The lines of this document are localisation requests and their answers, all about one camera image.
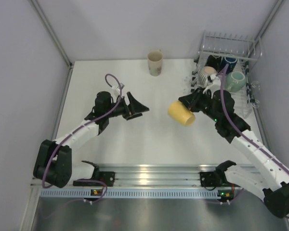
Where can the yellow mug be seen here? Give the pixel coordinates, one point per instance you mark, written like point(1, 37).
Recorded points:
point(181, 114)

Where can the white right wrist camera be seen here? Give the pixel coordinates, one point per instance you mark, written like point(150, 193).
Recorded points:
point(211, 83)

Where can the aluminium frame post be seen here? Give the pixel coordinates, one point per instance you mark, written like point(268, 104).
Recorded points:
point(49, 29)
point(268, 20)

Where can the left aluminium frame post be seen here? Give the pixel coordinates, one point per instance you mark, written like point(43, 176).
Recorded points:
point(49, 29)

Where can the right aluminium frame post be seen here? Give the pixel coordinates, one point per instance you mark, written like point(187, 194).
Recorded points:
point(268, 20)

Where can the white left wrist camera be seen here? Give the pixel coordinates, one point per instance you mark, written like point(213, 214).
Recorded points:
point(118, 88)

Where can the tall beige floral cup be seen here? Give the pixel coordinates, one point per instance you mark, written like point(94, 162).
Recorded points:
point(155, 61)

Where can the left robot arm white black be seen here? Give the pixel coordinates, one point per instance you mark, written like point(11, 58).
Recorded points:
point(54, 160)

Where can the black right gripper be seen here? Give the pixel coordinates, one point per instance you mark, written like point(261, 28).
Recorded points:
point(191, 100)

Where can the clear dish rack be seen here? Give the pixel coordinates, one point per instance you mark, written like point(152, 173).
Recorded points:
point(223, 44)

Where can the teal green mug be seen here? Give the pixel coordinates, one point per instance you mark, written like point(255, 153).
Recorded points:
point(235, 81)

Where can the perforated cable duct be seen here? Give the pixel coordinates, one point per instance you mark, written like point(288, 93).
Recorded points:
point(131, 193)

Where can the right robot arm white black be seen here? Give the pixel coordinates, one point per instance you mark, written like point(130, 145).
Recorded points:
point(271, 186)

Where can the grey striped mug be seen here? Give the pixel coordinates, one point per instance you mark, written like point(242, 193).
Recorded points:
point(204, 74)

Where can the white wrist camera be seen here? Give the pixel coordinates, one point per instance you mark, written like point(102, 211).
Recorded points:
point(211, 83)
point(118, 88)

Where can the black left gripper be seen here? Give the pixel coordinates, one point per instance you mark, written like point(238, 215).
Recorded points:
point(135, 107)

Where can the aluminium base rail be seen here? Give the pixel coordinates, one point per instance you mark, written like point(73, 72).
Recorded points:
point(143, 175)

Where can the black mug cream inside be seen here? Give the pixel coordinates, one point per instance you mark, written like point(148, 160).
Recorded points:
point(214, 61)

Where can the dark blue mug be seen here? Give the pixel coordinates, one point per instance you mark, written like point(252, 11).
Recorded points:
point(230, 61)

